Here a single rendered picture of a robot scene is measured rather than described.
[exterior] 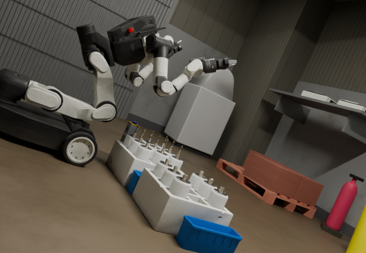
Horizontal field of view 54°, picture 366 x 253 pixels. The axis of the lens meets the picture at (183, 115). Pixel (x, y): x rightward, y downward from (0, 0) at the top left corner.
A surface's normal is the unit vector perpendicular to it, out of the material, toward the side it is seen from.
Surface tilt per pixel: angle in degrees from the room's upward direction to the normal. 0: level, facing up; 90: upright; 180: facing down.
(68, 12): 90
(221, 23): 90
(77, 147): 90
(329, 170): 90
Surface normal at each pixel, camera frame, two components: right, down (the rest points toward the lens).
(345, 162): -0.81, -0.35
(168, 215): 0.40, 0.22
